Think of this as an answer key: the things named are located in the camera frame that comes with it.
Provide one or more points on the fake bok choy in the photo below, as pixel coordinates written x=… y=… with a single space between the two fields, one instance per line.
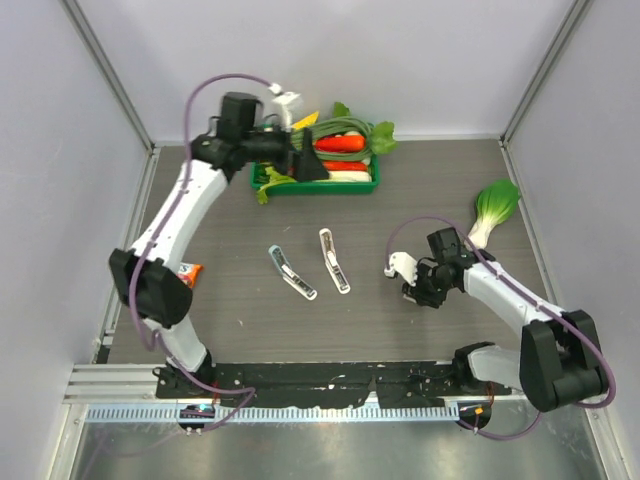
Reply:
x=494 y=205

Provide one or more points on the fake red pepper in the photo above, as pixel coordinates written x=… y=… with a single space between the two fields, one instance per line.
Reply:
x=341 y=144

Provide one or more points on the fake small red chili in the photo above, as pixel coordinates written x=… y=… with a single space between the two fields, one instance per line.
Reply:
x=345 y=166

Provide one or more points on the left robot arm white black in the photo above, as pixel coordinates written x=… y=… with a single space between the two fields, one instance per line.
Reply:
x=146 y=274

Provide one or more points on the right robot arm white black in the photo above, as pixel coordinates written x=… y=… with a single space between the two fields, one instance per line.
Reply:
x=558 y=361

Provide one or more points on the white stapler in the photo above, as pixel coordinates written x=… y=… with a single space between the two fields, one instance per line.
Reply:
x=331 y=261

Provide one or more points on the fake yellow corn leaf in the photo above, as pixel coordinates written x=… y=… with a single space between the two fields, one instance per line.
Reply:
x=307 y=121

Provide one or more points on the colourful candy bag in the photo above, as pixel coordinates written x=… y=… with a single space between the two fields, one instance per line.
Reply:
x=189 y=273

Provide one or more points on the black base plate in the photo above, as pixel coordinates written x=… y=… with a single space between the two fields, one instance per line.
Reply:
x=348 y=384

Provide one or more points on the fake leek white green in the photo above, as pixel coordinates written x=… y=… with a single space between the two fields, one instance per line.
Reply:
x=268 y=183

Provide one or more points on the fake green lettuce leaf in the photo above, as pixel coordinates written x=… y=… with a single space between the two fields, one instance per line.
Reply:
x=379 y=137

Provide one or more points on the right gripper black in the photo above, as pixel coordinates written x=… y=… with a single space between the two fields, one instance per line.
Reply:
x=418 y=293

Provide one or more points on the slotted cable duct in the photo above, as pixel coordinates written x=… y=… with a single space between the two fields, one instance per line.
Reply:
x=193 y=413

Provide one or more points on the green plastic tray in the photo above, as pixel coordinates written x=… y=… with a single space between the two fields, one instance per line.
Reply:
x=348 y=148

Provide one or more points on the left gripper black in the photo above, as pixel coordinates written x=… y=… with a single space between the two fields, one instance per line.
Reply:
x=305 y=165

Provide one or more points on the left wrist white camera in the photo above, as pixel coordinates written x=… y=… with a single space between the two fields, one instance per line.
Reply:
x=286 y=104

